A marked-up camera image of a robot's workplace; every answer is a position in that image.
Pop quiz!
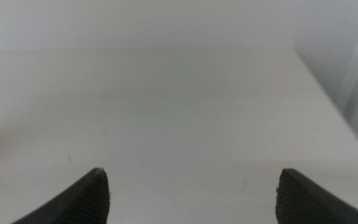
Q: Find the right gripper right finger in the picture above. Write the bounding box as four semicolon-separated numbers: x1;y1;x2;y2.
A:
275;168;358;224

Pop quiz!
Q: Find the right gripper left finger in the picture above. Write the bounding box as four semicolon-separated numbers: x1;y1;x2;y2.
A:
11;167;111;224

